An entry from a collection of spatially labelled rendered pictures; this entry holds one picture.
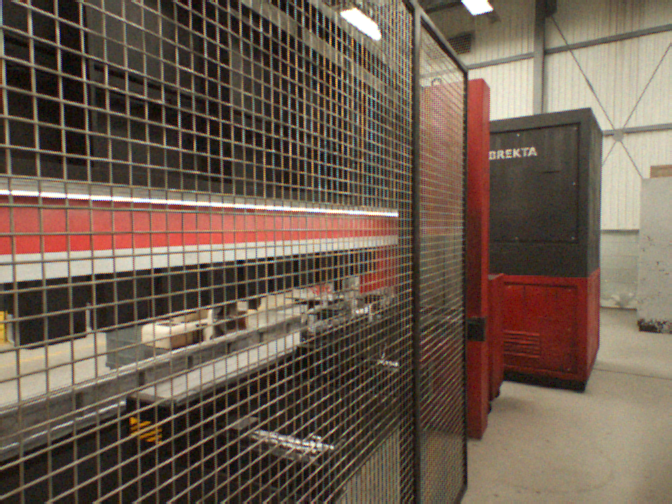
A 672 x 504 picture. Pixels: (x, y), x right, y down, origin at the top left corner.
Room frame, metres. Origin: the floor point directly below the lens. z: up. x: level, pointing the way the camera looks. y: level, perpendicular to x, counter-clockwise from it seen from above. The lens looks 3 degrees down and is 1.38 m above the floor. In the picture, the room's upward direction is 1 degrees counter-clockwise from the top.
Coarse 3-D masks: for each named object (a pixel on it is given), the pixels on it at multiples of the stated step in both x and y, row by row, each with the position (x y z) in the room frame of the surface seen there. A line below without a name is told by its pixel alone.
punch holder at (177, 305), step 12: (192, 264) 1.62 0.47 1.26; (180, 276) 1.57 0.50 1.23; (192, 276) 1.62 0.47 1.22; (156, 288) 1.51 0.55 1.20; (180, 288) 1.57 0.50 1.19; (192, 288) 1.62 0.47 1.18; (156, 300) 1.52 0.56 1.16; (180, 300) 1.57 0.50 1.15; (192, 300) 1.61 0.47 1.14; (156, 312) 1.52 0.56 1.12; (168, 312) 1.52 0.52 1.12; (192, 312) 1.61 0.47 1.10
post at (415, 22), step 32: (416, 32) 1.40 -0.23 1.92; (416, 64) 1.40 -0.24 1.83; (416, 96) 1.40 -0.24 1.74; (416, 128) 1.40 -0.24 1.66; (416, 160) 1.40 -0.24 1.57; (416, 192) 1.40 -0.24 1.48; (416, 224) 1.40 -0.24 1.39; (416, 256) 1.40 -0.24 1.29; (416, 288) 1.40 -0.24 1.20; (416, 320) 1.40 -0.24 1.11; (416, 352) 1.40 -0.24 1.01; (416, 384) 1.39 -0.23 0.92; (416, 416) 1.39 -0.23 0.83; (416, 448) 1.39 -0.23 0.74; (416, 480) 1.39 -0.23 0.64
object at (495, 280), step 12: (492, 276) 3.83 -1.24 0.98; (492, 288) 3.47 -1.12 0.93; (492, 300) 3.47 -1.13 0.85; (492, 312) 3.47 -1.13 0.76; (492, 324) 3.47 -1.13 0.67; (492, 336) 3.47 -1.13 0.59; (492, 348) 3.47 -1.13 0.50; (492, 360) 3.47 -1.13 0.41; (492, 372) 3.47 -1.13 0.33; (492, 384) 3.47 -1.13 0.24; (492, 396) 3.46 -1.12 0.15
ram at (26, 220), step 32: (0, 224) 1.10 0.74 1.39; (32, 224) 1.16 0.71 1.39; (64, 224) 1.23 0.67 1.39; (96, 224) 1.31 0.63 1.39; (128, 224) 1.40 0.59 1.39; (160, 224) 1.50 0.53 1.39; (192, 224) 1.62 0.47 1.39; (224, 224) 1.76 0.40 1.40; (288, 224) 2.14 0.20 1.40; (352, 224) 2.72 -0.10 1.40; (384, 224) 3.15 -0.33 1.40; (0, 256) 1.10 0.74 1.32; (32, 256) 1.16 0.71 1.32; (64, 256) 1.23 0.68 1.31; (96, 256) 1.31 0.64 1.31; (160, 256) 1.50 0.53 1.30; (192, 256) 1.62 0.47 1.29
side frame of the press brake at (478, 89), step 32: (480, 96) 3.11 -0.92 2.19; (480, 128) 3.11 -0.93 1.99; (480, 160) 3.11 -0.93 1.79; (480, 192) 3.11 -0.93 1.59; (480, 224) 3.11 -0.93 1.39; (480, 256) 3.11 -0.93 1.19; (480, 288) 3.11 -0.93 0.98; (480, 352) 3.11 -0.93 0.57; (480, 384) 3.11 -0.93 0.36; (480, 416) 3.11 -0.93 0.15
